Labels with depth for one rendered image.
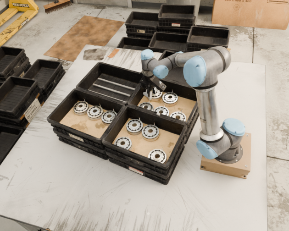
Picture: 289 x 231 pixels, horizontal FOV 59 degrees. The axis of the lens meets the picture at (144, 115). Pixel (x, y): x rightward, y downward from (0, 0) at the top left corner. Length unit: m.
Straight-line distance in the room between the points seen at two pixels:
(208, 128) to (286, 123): 1.72
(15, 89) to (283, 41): 3.26
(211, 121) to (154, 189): 0.54
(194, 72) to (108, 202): 0.87
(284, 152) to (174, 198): 1.44
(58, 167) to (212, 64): 1.11
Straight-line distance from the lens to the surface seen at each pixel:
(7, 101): 2.63
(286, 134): 2.81
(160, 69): 1.41
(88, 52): 2.46
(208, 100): 1.17
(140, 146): 1.51
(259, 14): 4.11
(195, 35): 2.94
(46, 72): 2.95
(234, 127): 1.37
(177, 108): 1.68
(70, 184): 1.63
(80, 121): 1.70
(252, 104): 1.97
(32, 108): 2.53
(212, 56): 1.12
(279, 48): 3.81
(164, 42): 3.03
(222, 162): 1.51
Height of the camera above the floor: 2.09
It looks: 50 degrees down
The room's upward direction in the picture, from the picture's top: 6 degrees counter-clockwise
